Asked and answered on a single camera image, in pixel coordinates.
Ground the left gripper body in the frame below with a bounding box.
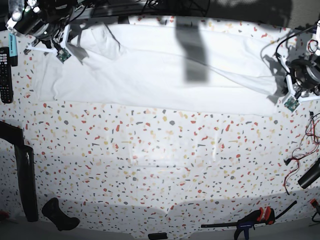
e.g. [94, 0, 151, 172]
[276, 53, 320, 104]

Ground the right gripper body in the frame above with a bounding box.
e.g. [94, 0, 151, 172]
[23, 23, 72, 55]

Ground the white T-shirt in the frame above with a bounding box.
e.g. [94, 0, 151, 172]
[34, 24, 284, 116]

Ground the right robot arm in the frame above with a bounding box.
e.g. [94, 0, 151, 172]
[5, 0, 78, 63]

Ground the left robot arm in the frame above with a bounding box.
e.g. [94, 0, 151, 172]
[274, 22, 320, 112]

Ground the teal highlighter marker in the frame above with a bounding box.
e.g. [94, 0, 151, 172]
[9, 33, 18, 67]

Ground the dark grey tab top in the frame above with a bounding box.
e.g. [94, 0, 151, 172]
[117, 15, 130, 24]

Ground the black TV remote control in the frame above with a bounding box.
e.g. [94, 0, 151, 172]
[0, 47, 14, 104]

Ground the black cylinder right edge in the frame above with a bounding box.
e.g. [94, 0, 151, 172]
[298, 158, 320, 189]

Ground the black bar clamp left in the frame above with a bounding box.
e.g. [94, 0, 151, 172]
[0, 121, 39, 222]

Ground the orange clip right edge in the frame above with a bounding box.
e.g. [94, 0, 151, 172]
[310, 199, 320, 209]

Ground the black orange bar clamp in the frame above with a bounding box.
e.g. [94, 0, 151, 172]
[200, 200, 297, 240]

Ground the terrazzo pattern table cloth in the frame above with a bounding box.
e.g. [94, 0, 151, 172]
[0, 16, 320, 239]

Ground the small black box bottom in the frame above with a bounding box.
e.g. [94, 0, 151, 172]
[148, 232, 168, 240]

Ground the red black wire bundle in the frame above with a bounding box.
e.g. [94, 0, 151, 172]
[283, 111, 320, 196]

